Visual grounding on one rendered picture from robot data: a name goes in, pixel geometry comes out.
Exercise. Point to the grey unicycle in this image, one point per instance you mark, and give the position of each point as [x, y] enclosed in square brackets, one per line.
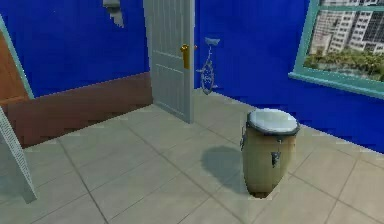
[208, 71]

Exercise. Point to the white panelled room door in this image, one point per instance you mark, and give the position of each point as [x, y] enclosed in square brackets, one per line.
[170, 60]

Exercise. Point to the tan conga drum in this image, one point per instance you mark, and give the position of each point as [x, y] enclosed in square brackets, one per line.
[266, 156]

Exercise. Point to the teal framed window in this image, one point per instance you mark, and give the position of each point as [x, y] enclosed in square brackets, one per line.
[346, 43]

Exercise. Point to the white panelled door leaf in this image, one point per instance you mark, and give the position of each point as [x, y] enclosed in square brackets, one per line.
[15, 156]

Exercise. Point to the grey wall lamp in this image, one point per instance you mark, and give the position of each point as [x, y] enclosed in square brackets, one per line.
[111, 3]

